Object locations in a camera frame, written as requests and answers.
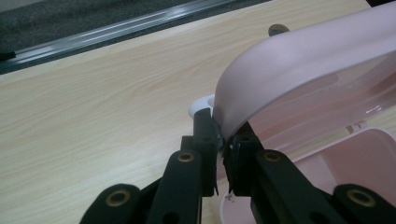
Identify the dark round table grommet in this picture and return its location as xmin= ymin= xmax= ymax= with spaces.
xmin=267 ymin=23 xmax=290 ymax=38

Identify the aluminium floor rail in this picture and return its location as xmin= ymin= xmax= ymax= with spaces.
xmin=0 ymin=0 xmax=273 ymax=76

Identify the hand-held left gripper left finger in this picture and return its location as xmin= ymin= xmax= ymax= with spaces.
xmin=181 ymin=107 xmax=223 ymax=198

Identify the pink lunch box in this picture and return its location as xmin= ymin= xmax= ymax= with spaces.
xmin=188 ymin=1 xmax=396 ymax=224

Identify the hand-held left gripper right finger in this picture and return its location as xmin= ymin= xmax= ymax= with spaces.
xmin=222 ymin=121 xmax=264 ymax=197

